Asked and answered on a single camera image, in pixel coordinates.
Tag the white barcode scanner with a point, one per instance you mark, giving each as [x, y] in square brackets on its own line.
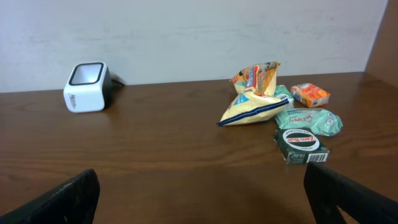
[89, 88]

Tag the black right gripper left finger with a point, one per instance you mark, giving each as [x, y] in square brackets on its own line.
[74, 201]

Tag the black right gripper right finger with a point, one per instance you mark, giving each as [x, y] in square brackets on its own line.
[329, 192]

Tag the yellow white snack bag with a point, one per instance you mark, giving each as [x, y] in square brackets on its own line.
[255, 101]

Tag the teal Kleenex tissue pack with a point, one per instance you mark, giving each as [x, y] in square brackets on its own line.
[283, 93]

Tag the green white snack packet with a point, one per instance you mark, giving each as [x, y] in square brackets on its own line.
[318, 120]

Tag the dark box round white label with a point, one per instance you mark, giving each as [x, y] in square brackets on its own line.
[300, 146]

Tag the clear orange snack packet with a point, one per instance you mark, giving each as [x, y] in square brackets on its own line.
[310, 95]

